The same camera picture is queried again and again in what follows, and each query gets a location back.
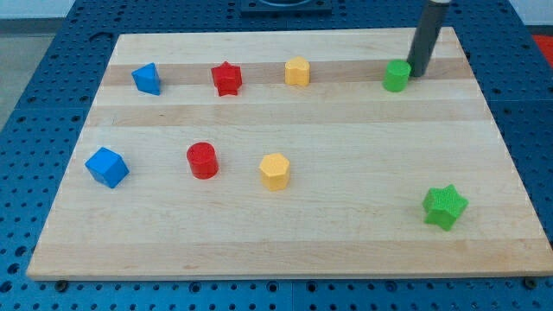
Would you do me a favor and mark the yellow hexagon block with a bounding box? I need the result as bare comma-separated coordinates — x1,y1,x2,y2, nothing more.
258,153,290,191

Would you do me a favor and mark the wooden board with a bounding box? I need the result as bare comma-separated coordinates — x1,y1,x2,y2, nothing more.
27,27,552,281

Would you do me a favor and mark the red star block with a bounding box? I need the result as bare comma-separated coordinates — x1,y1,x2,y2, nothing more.
211,61,242,97

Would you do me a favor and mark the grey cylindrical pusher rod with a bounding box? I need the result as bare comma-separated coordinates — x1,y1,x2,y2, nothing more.
407,0,451,78

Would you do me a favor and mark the green cylinder block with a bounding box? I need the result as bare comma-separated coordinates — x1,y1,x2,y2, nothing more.
383,60,411,92

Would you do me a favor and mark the blue cube block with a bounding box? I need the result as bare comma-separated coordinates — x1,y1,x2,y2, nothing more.
85,147,130,188

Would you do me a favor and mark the yellow heart block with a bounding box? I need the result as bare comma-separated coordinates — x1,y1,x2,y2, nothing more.
284,56,310,86

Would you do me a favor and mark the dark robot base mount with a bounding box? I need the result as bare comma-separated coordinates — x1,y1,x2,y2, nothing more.
238,0,333,16

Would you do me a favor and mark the blue triangle block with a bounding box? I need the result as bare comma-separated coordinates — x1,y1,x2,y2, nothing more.
131,63,161,96

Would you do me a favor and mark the red cylinder block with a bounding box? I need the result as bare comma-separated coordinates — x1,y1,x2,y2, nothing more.
187,142,219,180

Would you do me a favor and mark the green star block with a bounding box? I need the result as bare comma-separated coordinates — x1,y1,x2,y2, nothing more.
422,184,469,232

